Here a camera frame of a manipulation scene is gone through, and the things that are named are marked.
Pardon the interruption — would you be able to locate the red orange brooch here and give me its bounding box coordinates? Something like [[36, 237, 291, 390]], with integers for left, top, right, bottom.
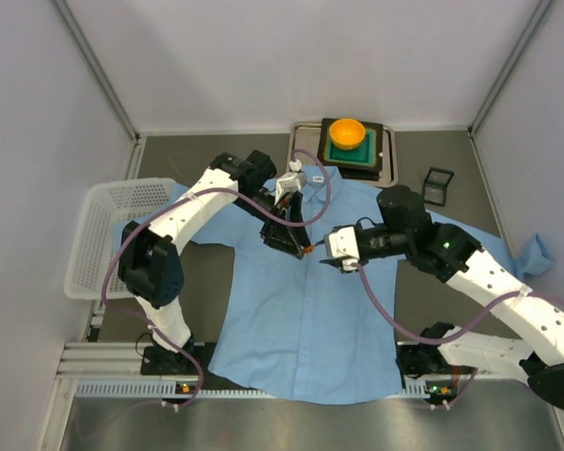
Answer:
[[303, 244, 317, 256]]

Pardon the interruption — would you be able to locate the light blue button shirt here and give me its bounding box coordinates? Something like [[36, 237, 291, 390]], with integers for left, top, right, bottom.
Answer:
[[112, 163, 558, 404]]

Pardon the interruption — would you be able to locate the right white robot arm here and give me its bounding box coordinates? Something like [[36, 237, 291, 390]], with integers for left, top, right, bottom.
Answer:
[[322, 185, 564, 411]]

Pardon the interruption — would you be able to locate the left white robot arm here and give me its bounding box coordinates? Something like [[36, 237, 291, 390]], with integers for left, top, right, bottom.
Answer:
[[117, 150, 310, 352]]

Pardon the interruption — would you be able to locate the small black brooch box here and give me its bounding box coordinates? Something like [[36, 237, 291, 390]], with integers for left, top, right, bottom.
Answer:
[[422, 166, 454, 207]]

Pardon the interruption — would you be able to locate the black square plate stack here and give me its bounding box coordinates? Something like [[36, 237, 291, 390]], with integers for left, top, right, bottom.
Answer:
[[317, 118, 383, 180]]

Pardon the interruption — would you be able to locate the silver metal tray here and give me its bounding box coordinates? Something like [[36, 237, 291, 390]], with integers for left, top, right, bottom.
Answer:
[[287, 122, 399, 188]]

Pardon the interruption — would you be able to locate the green square plate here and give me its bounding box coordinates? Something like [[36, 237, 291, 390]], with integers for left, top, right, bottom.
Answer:
[[323, 128, 377, 167]]

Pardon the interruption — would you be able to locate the orange plastic bowl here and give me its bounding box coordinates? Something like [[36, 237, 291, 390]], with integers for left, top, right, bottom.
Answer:
[[328, 118, 366, 150]]

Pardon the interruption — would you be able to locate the white plastic basket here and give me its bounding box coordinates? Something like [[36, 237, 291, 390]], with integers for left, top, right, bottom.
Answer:
[[64, 178, 178, 301]]

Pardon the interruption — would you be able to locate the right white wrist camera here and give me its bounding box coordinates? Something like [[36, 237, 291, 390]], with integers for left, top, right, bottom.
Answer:
[[324, 225, 360, 272]]

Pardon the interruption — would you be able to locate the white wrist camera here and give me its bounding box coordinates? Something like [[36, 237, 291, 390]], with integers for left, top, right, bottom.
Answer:
[[324, 225, 360, 272], [274, 160, 307, 205]]

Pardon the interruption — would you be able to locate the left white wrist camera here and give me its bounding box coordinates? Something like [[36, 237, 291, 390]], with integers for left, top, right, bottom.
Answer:
[[274, 160, 307, 205]]

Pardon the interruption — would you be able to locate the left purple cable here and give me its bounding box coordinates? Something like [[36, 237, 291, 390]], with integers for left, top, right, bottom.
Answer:
[[101, 148, 333, 411]]

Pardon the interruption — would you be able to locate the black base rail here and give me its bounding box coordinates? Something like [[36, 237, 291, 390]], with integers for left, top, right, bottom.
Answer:
[[140, 341, 470, 394]]

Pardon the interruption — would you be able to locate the white slotted cable duct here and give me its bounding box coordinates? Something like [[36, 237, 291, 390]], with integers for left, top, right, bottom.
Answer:
[[75, 380, 449, 399]]

